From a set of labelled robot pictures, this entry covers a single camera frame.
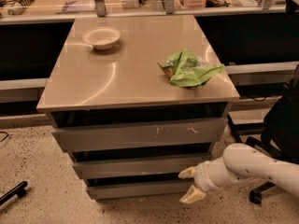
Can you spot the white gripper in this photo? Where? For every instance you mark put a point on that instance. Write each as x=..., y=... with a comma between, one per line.
x=202, y=176

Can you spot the grey drawer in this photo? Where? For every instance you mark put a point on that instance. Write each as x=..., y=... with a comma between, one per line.
x=138, y=189
x=142, y=134
x=137, y=166

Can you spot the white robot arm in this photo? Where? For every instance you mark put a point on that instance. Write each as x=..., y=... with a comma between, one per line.
x=238, y=164

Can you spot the grey drawer cabinet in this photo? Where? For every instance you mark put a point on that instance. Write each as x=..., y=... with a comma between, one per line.
x=125, y=84

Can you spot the black office chair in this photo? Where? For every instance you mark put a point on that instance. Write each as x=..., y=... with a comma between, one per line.
x=280, y=135

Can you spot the green chip bag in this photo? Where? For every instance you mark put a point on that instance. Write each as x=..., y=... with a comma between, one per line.
x=186, y=70

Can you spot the white paper bowl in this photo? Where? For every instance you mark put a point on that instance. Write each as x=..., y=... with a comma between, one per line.
x=102, y=38

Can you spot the black chair leg left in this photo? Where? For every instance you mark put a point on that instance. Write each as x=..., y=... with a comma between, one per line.
x=18, y=191

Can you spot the purple booklet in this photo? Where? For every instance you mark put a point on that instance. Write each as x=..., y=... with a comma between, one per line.
x=77, y=7

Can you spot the black coiled tool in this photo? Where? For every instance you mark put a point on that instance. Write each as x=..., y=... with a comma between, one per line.
x=18, y=7

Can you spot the metal post left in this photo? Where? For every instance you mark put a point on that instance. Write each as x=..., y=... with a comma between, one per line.
x=100, y=8

